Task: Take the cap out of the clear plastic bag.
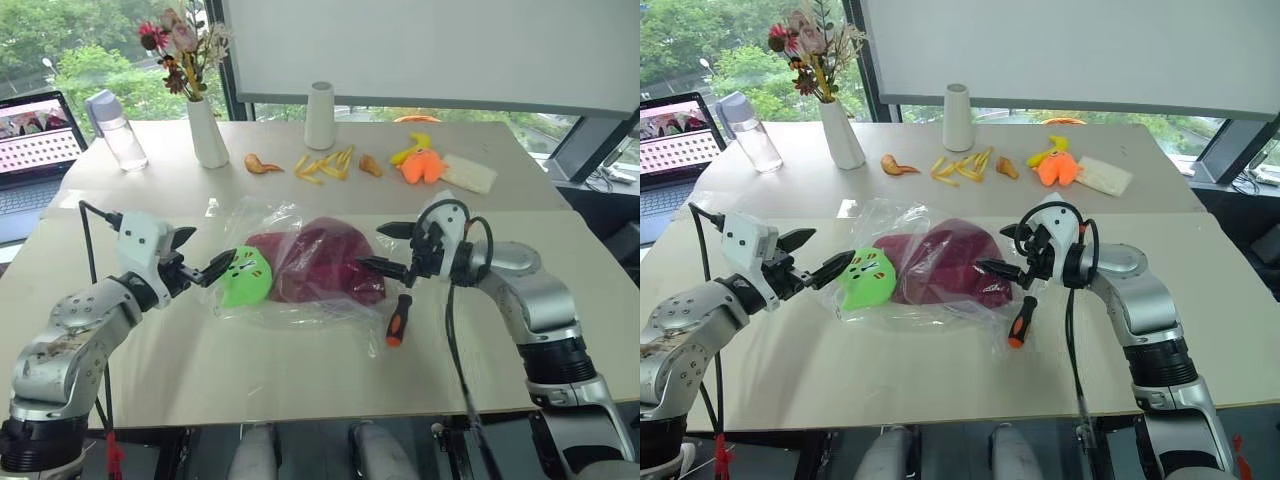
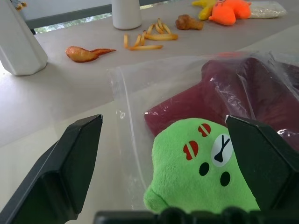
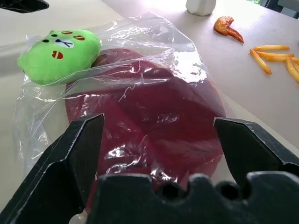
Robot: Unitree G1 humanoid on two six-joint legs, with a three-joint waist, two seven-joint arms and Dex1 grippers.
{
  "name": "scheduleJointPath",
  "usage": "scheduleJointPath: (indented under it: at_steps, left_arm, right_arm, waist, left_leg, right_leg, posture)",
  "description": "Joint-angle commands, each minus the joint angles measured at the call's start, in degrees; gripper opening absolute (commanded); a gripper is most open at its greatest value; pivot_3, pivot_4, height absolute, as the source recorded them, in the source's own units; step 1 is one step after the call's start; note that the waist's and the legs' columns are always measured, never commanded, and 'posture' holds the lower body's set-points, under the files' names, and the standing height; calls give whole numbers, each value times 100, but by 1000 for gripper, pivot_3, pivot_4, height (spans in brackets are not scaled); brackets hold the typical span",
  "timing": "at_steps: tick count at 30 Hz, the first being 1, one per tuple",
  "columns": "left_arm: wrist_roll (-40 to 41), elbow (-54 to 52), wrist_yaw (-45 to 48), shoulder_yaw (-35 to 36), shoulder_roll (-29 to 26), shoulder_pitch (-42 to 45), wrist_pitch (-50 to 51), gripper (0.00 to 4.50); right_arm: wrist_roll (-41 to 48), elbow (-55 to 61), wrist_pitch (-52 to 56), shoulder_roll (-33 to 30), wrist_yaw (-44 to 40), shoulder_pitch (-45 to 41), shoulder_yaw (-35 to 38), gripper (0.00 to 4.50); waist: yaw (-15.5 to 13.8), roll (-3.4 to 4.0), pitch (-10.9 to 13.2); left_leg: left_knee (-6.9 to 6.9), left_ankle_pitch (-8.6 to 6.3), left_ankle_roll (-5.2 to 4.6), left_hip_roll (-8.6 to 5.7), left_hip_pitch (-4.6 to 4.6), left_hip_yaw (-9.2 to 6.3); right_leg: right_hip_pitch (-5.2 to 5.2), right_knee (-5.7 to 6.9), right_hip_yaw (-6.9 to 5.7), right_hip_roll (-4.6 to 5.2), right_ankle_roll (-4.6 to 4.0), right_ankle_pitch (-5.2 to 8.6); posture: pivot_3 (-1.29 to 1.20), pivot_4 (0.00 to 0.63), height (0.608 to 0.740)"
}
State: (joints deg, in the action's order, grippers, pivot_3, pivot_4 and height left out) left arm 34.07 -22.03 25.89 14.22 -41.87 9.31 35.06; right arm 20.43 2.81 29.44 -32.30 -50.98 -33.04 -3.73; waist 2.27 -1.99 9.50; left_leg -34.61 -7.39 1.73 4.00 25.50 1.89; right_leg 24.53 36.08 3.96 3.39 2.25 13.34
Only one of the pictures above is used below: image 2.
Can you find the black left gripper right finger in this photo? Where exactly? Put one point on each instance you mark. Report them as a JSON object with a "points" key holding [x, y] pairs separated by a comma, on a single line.
{"points": [[264, 163]]}

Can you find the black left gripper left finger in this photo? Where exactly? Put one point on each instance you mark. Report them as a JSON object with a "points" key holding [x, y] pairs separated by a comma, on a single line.
{"points": [[58, 168]]}

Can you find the dark red cloth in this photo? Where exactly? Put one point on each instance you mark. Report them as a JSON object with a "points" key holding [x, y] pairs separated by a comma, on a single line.
{"points": [[210, 98]]}

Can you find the green plush toy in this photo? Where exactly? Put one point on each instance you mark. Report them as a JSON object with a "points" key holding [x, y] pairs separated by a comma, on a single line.
{"points": [[182, 179]]}

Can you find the fried chicken wing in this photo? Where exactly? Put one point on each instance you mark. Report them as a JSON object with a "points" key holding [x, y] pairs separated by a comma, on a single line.
{"points": [[80, 54]]}

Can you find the clear plastic zip bag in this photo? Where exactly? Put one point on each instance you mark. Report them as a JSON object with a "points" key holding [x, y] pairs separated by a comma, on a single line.
{"points": [[133, 79]]}

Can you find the white faceted vase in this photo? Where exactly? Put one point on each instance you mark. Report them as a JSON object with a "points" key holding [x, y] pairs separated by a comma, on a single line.
{"points": [[16, 44]]}

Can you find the french fry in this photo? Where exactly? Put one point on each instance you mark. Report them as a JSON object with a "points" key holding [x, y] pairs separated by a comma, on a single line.
{"points": [[126, 40], [159, 29], [161, 37], [143, 37], [167, 28], [146, 47], [160, 23], [150, 28], [137, 40]]}

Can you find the clear packet of white grains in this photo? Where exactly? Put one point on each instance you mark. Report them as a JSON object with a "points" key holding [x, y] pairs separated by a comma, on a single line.
{"points": [[266, 10]]}

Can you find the orange plush toy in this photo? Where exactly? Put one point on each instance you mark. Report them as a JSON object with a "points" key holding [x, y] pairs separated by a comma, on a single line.
{"points": [[227, 11]]}

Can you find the fried chicken drumstick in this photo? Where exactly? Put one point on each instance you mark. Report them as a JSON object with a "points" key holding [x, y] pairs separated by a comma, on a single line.
{"points": [[187, 22]]}

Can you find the yellow plush toy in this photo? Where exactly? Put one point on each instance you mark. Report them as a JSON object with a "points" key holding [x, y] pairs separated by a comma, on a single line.
{"points": [[204, 9]]}

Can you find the dried flower sprig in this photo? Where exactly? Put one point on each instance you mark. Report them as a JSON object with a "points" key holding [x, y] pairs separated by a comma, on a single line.
{"points": [[19, 5]]}

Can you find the white round bottle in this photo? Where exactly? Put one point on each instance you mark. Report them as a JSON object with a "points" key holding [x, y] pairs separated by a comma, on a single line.
{"points": [[126, 14]]}

